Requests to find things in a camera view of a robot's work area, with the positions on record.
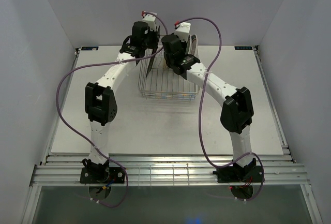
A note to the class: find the dark label sticker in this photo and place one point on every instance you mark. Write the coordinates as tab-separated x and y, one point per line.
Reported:
243	48
89	48

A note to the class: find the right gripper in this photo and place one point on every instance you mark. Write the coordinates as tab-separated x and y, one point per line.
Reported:
184	44

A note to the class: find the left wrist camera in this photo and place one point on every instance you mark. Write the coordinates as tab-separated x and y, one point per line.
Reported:
150	19

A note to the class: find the dark label sticker left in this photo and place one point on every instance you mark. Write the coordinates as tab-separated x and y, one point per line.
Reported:
89	48

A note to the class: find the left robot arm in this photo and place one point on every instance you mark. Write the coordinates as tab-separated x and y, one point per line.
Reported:
100	103

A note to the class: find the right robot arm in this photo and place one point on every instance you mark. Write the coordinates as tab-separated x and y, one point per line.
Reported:
236	107

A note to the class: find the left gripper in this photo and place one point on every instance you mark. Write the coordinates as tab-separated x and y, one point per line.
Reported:
153	34

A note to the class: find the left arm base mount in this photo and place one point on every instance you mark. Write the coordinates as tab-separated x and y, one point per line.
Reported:
104	176

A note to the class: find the dark label sticker right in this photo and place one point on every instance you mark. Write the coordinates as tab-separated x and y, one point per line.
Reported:
243	48

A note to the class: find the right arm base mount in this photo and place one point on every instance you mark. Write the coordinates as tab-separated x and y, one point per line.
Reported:
236	175

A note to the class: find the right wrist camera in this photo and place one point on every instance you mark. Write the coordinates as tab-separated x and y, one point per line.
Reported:
182	31

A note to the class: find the square floral plate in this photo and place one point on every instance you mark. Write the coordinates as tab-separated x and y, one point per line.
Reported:
152	62

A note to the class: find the metal wire dish rack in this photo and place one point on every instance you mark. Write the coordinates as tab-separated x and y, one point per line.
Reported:
163	83

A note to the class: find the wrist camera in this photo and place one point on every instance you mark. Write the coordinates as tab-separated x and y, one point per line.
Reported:
150	19
182	31

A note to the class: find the white plate teal rim back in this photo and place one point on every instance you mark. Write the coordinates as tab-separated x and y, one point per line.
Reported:
194	45

